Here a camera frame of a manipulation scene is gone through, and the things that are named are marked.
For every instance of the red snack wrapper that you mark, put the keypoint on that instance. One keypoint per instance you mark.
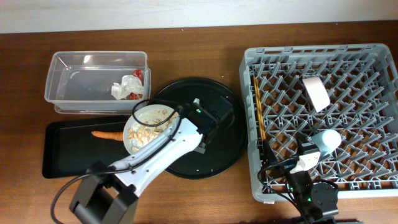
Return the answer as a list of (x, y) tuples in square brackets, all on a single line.
[(136, 85)]

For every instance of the grey plate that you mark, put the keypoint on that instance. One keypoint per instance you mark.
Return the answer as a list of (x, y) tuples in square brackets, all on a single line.
[(137, 114)]

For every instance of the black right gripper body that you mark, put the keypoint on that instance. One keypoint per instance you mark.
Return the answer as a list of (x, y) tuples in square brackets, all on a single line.
[(298, 182)]

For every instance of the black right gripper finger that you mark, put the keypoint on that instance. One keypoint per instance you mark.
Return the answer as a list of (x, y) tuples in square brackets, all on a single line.
[(269, 153), (302, 141)]

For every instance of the round black tray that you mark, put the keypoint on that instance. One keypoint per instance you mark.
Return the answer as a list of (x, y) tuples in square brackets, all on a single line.
[(229, 143)]

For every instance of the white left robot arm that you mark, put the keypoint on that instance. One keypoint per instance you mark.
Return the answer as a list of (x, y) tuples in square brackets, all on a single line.
[(110, 194)]

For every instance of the rice and food scraps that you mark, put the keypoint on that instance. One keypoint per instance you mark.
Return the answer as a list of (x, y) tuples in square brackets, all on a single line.
[(139, 135)]

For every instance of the orange carrot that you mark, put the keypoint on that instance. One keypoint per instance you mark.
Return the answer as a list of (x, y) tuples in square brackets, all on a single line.
[(116, 136)]

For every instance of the rectangular black tray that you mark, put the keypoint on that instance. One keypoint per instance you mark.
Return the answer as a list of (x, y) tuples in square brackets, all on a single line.
[(70, 148)]

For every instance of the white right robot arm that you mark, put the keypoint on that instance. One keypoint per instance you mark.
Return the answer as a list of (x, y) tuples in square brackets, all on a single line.
[(316, 200)]

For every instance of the clear plastic bin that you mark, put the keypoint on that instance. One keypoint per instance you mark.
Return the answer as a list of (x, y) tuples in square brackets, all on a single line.
[(79, 82)]

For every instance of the grey dishwasher rack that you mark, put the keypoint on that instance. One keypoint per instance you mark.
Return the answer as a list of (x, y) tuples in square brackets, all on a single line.
[(361, 82)]

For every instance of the wooden chopstick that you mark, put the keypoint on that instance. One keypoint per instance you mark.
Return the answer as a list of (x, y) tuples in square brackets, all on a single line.
[(257, 107), (261, 109)]

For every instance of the white tissue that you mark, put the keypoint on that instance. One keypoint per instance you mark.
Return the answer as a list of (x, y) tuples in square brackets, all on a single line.
[(121, 90)]

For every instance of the light blue plastic cup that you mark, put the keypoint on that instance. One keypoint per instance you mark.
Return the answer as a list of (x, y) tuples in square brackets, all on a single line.
[(327, 141)]

